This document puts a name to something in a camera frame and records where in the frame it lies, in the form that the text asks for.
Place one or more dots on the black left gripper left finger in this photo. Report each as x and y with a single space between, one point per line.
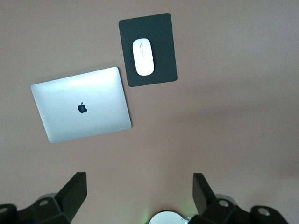
72 193

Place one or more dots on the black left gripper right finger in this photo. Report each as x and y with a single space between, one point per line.
201 193

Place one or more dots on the white computer mouse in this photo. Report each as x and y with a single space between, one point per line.
143 58

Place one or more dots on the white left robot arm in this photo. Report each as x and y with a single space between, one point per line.
165 218

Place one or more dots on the black mouse pad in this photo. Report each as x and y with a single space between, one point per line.
163 35

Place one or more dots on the brown table cover sheet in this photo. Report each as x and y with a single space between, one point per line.
210 116

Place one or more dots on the silver laptop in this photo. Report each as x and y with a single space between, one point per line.
81 93

